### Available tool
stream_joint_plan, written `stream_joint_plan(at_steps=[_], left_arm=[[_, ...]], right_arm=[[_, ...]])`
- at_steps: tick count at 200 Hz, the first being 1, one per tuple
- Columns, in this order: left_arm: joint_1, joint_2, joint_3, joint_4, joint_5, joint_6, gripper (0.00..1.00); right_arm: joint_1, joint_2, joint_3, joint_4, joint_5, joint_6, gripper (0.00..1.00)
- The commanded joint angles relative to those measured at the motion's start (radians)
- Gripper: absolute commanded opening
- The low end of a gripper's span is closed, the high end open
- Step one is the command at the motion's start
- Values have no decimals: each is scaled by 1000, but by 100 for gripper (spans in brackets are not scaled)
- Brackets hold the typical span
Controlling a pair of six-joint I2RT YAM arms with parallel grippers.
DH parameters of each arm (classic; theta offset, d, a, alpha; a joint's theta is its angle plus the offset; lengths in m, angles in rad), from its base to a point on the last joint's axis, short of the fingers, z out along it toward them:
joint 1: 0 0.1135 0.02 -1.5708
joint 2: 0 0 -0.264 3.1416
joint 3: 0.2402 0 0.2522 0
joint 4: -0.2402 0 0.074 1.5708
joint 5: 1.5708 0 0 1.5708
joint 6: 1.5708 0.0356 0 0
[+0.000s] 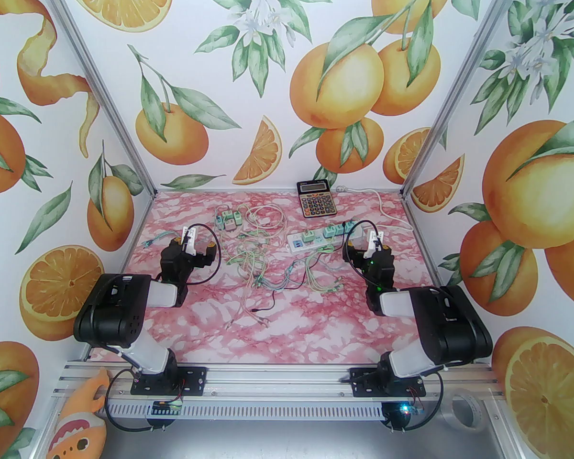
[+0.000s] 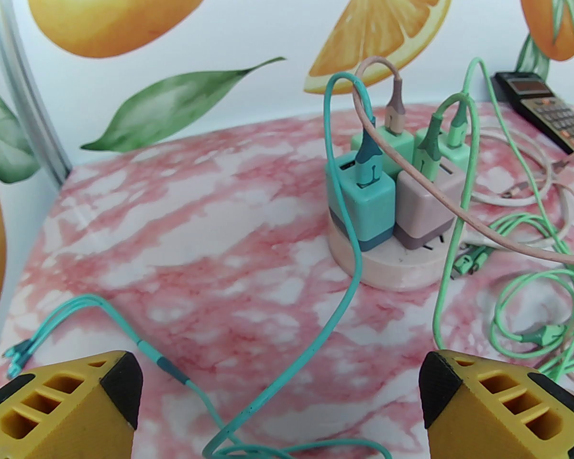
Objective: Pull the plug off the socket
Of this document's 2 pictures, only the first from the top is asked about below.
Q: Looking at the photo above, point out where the white power strip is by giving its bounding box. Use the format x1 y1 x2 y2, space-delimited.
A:
287 222 366 256

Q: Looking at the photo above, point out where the black desk calculator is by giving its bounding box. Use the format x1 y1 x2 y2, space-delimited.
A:
297 180 338 219

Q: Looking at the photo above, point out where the clear tape roll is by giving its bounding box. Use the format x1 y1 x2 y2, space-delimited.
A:
451 388 485 432

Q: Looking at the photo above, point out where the orange plush toy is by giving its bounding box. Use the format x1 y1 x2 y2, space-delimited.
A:
45 369 108 459

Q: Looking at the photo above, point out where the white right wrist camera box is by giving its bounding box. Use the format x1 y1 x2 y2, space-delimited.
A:
364 230 387 257

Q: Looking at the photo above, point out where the teal USB cable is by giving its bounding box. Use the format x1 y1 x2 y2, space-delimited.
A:
143 230 183 251

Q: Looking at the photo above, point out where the green three-headed cable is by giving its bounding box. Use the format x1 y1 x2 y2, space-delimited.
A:
305 249 345 296

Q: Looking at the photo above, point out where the white power strip cable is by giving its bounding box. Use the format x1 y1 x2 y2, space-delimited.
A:
336 186 413 232

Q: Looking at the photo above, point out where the beige thin cable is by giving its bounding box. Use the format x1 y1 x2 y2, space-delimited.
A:
245 205 288 239

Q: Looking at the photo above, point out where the pink USB cable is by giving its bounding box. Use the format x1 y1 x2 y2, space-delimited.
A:
226 275 269 329

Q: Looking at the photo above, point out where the thin black cable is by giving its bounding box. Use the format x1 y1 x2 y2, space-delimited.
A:
252 268 319 312

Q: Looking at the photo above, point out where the black base cable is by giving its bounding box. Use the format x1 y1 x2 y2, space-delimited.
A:
104 369 182 433
409 371 444 430

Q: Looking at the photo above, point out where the aluminium mounting rail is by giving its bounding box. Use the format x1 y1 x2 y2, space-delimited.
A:
53 359 505 422

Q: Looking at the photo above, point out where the aluminium frame post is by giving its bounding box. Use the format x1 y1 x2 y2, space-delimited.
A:
37 0 157 197
400 0 528 199

